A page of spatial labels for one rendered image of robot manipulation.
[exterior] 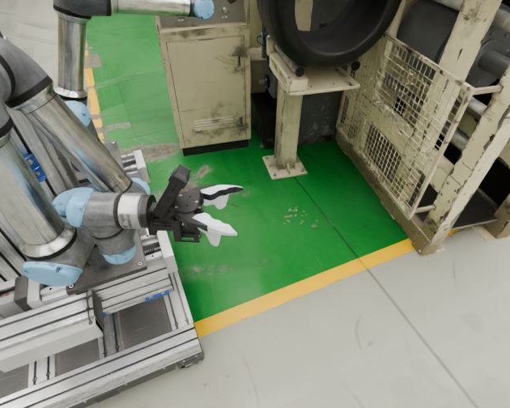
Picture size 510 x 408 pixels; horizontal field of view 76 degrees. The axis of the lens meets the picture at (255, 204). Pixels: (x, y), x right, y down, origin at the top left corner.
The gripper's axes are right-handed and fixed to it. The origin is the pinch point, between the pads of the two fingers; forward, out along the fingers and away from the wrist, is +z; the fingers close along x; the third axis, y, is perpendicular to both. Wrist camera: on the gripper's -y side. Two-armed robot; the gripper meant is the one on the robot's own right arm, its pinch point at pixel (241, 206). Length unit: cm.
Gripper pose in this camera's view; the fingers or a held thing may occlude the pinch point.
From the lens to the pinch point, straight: 66.7
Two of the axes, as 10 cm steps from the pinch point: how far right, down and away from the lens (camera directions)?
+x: -0.4, 6.0, -8.0
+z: 10.0, 0.3, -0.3
